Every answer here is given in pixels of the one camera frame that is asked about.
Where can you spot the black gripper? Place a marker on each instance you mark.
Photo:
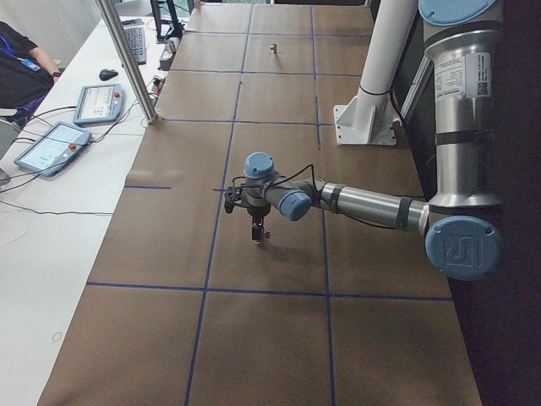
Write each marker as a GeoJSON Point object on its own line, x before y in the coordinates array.
{"type": "Point", "coordinates": [256, 213]}

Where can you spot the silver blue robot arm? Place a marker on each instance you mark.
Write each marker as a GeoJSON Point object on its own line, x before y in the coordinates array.
{"type": "Point", "coordinates": [449, 45]}

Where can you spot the chrome angle valve fitting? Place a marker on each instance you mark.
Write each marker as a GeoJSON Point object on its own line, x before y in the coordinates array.
{"type": "Point", "coordinates": [274, 47]}

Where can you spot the brown paper table cover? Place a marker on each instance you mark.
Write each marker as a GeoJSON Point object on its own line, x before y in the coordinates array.
{"type": "Point", "coordinates": [196, 299]}

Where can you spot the far teach pendant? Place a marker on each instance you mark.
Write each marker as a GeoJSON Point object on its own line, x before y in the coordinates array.
{"type": "Point", "coordinates": [99, 104]}

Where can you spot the teach pendant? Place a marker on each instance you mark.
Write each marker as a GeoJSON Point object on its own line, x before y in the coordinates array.
{"type": "Point", "coordinates": [99, 104]}
{"type": "Point", "coordinates": [54, 150]}

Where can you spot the black computer mouse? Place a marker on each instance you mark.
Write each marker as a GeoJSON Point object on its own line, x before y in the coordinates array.
{"type": "Point", "coordinates": [107, 74]}

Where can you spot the black monitor stand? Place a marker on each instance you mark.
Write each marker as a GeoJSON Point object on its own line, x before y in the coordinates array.
{"type": "Point", "coordinates": [166, 27]}

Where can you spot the near teach pendant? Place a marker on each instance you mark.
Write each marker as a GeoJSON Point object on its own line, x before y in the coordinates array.
{"type": "Point", "coordinates": [54, 150]}

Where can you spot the black keyboard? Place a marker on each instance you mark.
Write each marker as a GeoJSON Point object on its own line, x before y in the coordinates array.
{"type": "Point", "coordinates": [135, 36]}

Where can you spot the seated person black shirt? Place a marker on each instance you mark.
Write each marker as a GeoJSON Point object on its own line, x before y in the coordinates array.
{"type": "Point", "coordinates": [27, 74]}

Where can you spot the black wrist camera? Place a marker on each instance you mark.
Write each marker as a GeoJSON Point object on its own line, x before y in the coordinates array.
{"type": "Point", "coordinates": [233, 197]}

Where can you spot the white mount base plate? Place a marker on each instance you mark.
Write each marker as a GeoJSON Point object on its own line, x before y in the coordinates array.
{"type": "Point", "coordinates": [365, 120]}

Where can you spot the white camera pole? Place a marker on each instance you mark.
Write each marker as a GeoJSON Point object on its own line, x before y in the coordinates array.
{"type": "Point", "coordinates": [391, 29]}

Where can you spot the aluminium frame post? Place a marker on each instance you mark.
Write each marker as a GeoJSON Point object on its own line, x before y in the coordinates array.
{"type": "Point", "coordinates": [135, 78]}

